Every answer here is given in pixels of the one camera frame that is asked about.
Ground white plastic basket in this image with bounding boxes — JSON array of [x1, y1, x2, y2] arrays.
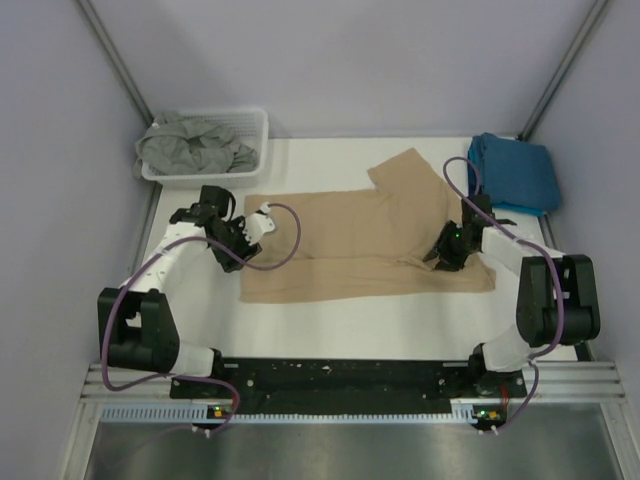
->
[[135, 108, 269, 189]]

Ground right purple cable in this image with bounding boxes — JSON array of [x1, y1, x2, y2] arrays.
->
[[442, 156, 567, 435]]

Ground left aluminium frame post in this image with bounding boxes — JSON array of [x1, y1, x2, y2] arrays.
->
[[73, 0, 153, 126]]

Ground purple cable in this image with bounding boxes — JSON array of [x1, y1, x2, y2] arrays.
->
[[442, 156, 567, 435], [99, 201, 302, 436]]

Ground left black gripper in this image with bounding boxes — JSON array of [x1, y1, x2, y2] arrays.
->
[[210, 216, 261, 273]]

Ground aluminium frame post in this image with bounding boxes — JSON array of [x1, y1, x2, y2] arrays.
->
[[516, 0, 613, 141], [73, 0, 153, 126]]

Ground grey t shirt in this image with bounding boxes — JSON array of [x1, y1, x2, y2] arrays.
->
[[135, 111, 259, 176]]

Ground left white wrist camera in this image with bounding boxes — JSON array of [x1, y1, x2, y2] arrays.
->
[[242, 202, 276, 246]]

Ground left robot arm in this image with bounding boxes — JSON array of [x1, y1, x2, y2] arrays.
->
[[97, 186, 276, 397]]

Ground folded blue t shirt stack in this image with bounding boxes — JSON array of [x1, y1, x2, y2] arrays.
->
[[467, 133, 562, 216]]

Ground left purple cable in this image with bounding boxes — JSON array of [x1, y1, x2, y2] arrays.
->
[[99, 201, 302, 436]]

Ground beige t shirt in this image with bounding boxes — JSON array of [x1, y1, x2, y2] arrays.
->
[[240, 149, 496, 304]]

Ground right aluminium frame post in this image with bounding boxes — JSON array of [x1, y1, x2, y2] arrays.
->
[[516, 0, 613, 141]]

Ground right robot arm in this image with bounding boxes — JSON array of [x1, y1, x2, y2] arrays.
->
[[423, 194, 601, 396]]

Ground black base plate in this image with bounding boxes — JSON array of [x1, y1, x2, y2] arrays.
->
[[169, 356, 526, 416]]

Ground grey slotted cable duct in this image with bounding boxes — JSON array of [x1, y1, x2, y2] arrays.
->
[[100, 403, 478, 425]]

